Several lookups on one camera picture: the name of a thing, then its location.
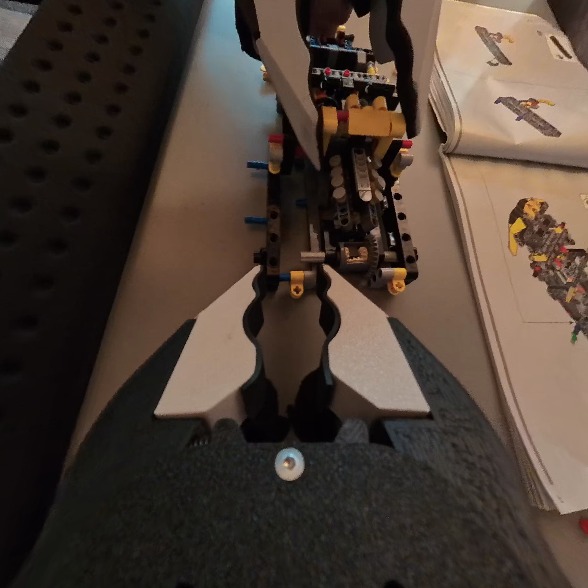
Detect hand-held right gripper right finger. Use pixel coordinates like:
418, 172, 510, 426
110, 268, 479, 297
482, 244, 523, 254
298, 266, 433, 421

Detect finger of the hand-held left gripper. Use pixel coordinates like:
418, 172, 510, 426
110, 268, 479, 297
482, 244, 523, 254
252, 0, 323, 173
367, 0, 443, 139

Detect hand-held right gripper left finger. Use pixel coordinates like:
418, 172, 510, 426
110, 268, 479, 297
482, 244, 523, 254
153, 266, 282, 422

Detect black yellow lego car chassis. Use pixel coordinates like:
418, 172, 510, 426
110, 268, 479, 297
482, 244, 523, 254
246, 25, 420, 295

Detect small yellow grey lego connector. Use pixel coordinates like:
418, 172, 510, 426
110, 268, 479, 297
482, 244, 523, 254
278, 269, 322, 299

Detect open lego instruction booklet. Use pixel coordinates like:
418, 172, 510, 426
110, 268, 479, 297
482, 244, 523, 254
428, 0, 588, 515

